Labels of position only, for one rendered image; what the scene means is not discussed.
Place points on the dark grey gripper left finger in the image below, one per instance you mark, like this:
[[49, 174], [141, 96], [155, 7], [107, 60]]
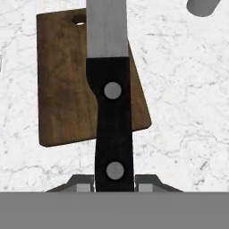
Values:
[[80, 182]]

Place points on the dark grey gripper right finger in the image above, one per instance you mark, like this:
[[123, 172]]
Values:
[[149, 182]]

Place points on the brown wooden cutting board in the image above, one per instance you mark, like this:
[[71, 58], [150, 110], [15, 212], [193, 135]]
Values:
[[64, 83]]

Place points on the grey cylindrical object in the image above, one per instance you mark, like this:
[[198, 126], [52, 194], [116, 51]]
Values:
[[202, 6]]

